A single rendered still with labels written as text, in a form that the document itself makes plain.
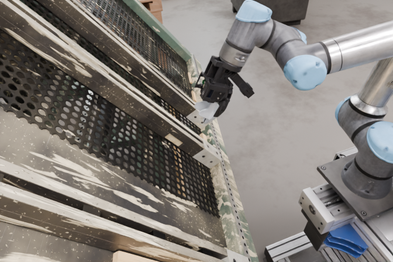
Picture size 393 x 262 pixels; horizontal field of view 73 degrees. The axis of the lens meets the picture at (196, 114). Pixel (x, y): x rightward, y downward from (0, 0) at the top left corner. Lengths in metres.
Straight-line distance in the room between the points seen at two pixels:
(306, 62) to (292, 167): 1.88
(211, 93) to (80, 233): 0.44
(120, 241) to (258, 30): 0.56
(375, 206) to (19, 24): 1.18
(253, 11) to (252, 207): 1.69
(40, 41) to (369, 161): 1.02
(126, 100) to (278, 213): 1.55
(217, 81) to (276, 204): 1.59
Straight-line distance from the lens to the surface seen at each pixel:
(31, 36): 0.86
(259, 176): 2.30
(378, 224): 1.16
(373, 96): 0.98
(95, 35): 1.10
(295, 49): 0.63
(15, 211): 0.55
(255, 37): 0.68
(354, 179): 1.05
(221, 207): 1.12
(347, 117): 1.04
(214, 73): 0.72
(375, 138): 0.94
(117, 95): 0.91
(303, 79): 0.60
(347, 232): 1.15
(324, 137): 2.74
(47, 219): 0.56
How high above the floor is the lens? 1.87
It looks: 42 degrees down
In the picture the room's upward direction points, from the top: 5 degrees counter-clockwise
